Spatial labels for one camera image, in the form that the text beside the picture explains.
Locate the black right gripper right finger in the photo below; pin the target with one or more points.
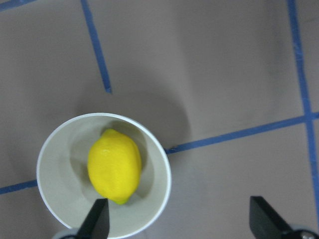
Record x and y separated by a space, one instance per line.
265 222

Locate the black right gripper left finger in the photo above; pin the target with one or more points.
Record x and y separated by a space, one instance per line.
97 223

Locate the white round bowl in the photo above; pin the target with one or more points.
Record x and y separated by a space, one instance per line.
64 184

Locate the yellow lemon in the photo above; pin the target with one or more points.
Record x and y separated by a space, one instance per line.
114 166

